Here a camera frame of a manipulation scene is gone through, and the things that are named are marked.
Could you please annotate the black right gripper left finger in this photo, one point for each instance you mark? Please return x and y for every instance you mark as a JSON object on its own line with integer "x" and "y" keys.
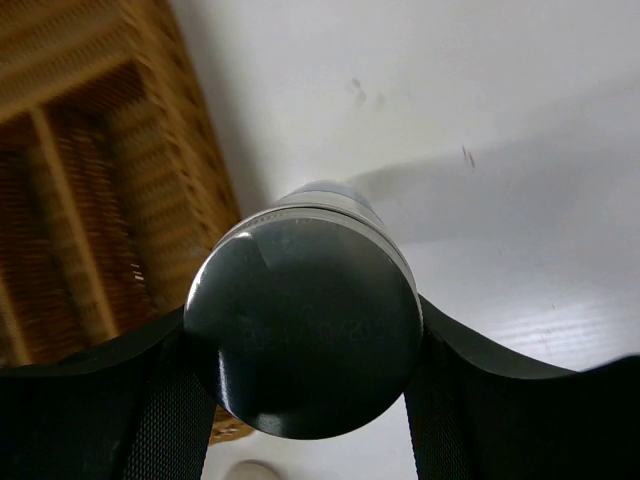
{"x": 130, "y": 408}

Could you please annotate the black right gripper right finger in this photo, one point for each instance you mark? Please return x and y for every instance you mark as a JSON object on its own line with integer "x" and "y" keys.
{"x": 479, "y": 410}

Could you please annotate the silver-capped white spice bottle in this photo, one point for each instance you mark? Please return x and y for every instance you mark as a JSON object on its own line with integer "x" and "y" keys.
{"x": 304, "y": 322}

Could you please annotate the yellow-capped spice bottle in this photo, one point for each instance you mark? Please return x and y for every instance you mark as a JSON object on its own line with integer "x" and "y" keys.
{"x": 251, "y": 470}

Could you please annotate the brown wicker divided tray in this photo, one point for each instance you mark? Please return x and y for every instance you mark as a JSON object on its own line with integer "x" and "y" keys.
{"x": 113, "y": 186}

